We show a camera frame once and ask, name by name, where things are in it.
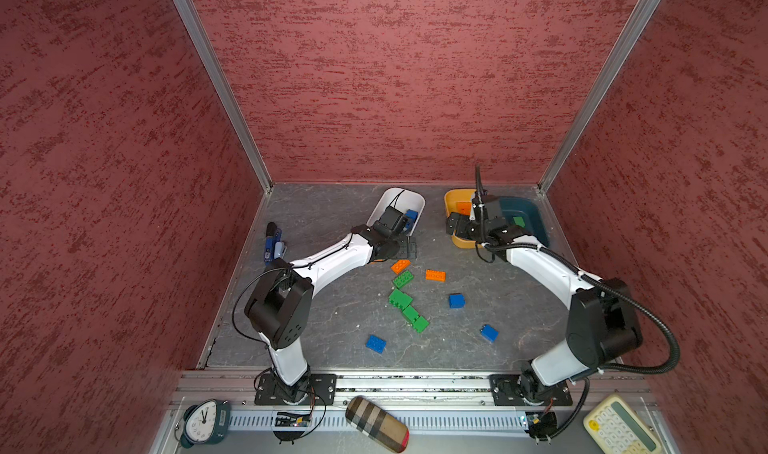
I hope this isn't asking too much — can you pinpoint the orange lego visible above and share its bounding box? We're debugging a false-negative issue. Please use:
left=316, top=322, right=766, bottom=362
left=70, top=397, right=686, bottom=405
left=425, top=269, right=447, bottom=283
left=391, top=259, right=411, bottom=275
left=456, top=201, right=472, bottom=216

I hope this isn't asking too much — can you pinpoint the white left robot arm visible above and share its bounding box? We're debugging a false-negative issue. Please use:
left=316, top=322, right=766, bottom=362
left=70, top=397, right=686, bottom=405
left=243, top=225, right=406, bottom=388

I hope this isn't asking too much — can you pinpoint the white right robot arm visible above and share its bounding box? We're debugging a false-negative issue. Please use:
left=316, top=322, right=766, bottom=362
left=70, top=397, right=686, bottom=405
left=446, top=213, right=643, bottom=405

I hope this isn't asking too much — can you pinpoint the teal plastic bin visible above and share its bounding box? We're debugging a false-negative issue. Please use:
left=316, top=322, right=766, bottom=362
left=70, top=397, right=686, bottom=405
left=500, top=196, right=550, bottom=247

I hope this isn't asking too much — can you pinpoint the green studded lego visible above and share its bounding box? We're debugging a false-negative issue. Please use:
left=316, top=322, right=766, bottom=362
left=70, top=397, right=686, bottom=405
left=393, top=270, right=414, bottom=289

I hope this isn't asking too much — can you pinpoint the white plastic bin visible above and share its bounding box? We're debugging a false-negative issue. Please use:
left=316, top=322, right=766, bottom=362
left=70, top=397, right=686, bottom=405
left=366, top=187, right=426, bottom=236

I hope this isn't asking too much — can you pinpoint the green lego large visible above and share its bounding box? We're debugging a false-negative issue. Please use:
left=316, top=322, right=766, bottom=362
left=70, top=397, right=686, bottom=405
left=388, top=289, right=413, bottom=310

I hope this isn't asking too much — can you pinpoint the yellow plastic bin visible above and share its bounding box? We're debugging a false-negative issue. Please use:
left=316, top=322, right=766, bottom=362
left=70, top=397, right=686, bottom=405
left=444, top=188, right=475, bottom=249

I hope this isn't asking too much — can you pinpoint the green lego lower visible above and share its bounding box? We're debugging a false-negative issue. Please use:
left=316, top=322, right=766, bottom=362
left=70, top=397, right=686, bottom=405
left=402, top=306, right=420, bottom=324

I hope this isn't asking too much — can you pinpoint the blue lego right cluster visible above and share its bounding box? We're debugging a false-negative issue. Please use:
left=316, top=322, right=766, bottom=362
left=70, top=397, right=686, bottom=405
left=448, top=293, right=466, bottom=309

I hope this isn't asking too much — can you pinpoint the green lego lowest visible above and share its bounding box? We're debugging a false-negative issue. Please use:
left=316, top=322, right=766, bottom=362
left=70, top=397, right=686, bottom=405
left=412, top=317, right=429, bottom=333

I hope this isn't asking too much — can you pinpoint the small light blue stapler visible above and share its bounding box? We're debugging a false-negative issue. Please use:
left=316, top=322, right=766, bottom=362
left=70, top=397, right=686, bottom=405
left=273, top=241, right=285, bottom=259

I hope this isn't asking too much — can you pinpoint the large blue stapler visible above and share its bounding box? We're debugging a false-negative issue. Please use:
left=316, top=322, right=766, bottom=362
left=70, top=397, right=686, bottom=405
left=263, top=222, right=282, bottom=265

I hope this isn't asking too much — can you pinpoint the plaid glasses case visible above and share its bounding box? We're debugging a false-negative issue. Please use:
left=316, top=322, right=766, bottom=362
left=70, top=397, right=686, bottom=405
left=345, top=396, right=410, bottom=453

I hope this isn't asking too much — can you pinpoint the yellow calculator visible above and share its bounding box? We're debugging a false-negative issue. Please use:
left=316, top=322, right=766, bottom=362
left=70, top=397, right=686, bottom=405
left=583, top=394, right=663, bottom=454

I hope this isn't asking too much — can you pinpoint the green analog clock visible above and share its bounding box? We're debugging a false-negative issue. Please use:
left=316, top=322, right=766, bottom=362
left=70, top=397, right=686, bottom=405
left=178, top=399, right=231, bottom=449

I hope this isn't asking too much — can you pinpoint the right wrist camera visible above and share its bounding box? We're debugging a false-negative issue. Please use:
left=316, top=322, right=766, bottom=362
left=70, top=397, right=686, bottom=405
left=473, top=192, right=507, bottom=232

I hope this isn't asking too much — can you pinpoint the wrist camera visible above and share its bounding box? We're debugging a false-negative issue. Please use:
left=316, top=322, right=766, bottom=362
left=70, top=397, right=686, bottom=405
left=374, top=206, right=408, bottom=238
left=473, top=192, right=507, bottom=232

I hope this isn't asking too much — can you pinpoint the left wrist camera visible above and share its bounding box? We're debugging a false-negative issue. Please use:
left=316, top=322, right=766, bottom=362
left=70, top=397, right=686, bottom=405
left=374, top=206, right=408, bottom=238

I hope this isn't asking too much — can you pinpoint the aluminium rail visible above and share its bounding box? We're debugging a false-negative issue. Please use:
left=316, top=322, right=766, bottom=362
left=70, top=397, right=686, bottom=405
left=173, top=369, right=652, bottom=437

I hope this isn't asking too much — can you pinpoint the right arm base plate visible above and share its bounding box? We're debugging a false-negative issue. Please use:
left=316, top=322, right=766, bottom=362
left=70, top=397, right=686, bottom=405
left=489, top=374, right=573, bottom=407

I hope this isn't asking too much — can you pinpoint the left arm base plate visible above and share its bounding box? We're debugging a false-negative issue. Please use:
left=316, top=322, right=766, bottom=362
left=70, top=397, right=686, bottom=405
left=254, top=371, right=338, bottom=407

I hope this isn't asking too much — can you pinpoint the black corrugated cable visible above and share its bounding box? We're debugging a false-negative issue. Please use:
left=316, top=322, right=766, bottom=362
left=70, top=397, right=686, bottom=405
left=473, top=165, right=682, bottom=376

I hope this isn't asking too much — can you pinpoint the aluminium corner post right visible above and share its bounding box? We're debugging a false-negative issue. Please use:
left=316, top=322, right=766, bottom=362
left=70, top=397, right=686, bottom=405
left=538, top=0, right=662, bottom=195

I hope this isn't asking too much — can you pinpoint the aluminium corner post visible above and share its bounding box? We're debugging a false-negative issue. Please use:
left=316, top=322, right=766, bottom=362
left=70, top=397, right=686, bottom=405
left=172, top=0, right=274, bottom=195
left=538, top=0, right=662, bottom=195

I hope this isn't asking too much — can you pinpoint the aluminium corner post left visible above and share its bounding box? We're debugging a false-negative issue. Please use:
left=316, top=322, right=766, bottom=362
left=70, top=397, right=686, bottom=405
left=172, top=0, right=274, bottom=195

